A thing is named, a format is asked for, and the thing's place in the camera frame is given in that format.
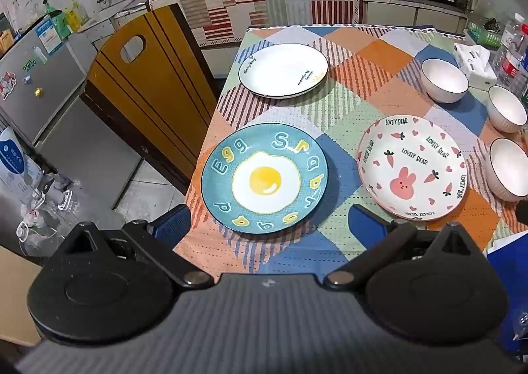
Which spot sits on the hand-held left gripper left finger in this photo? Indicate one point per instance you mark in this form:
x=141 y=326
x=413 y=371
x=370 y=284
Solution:
x=173 y=222

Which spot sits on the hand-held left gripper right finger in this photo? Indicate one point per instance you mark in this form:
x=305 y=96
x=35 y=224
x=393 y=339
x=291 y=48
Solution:
x=365 y=224

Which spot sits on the pink bunny carrot plate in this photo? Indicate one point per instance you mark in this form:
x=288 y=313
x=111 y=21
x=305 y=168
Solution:
x=412 y=168

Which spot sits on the blue fried egg plate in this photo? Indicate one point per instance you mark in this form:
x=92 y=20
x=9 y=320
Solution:
x=264 y=180

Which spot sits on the white ribbed bowl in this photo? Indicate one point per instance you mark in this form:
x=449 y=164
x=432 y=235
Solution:
x=444 y=79
x=508 y=108
x=509 y=170

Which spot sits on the white plate with sun print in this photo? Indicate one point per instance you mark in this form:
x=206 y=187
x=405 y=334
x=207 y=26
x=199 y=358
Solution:
x=284 y=71

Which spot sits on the brown wooden chair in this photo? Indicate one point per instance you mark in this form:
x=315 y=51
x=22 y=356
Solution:
x=152 y=93

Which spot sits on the clear plastic bag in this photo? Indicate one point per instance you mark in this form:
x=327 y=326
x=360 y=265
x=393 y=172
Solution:
x=35 y=219

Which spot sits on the blue sheet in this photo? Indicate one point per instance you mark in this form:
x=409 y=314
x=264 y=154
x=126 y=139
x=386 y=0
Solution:
x=509 y=258

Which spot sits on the colourful patchwork tablecloth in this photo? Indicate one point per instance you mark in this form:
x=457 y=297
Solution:
x=371 y=60

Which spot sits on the silver fridge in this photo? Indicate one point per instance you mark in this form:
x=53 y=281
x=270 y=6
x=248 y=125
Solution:
x=49 y=102

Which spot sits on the beige board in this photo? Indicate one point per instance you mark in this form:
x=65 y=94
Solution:
x=16 y=295

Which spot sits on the white bag with blue print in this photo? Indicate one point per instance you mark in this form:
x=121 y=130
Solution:
x=14 y=151

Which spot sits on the white tissue pack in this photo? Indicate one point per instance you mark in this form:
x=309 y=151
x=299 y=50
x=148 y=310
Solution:
x=474 y=62

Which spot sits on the red label water bottle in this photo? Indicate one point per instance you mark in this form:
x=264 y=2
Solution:
x=510 y=67

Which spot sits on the red character fridge magnet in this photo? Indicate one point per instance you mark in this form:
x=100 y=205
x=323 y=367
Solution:
x=6 y=85

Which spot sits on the green plastic basket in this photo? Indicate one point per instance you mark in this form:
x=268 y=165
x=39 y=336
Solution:
x=483 y=35

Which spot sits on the yellow plastic bottle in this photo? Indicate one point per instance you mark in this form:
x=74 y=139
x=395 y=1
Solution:
x=73 y=15

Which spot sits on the green plastic bottle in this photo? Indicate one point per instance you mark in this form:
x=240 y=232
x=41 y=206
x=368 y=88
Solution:
x=55 y=21

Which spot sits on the patchwork counter cloth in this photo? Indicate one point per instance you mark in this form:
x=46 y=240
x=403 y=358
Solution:
x=268 y=3

